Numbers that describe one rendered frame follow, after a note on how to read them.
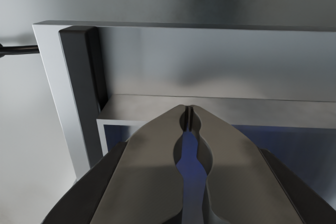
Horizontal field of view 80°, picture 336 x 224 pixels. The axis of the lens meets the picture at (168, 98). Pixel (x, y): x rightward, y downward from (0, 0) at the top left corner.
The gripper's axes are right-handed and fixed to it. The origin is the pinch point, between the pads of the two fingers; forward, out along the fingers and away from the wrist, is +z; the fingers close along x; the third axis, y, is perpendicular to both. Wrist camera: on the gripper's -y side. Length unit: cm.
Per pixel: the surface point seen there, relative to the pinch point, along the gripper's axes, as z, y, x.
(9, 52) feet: 79, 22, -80
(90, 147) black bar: 1.5, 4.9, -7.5
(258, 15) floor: 91, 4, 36
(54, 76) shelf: 3.6, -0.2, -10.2
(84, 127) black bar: 1.6, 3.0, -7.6
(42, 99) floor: 91, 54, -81
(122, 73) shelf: 3.6, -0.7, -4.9
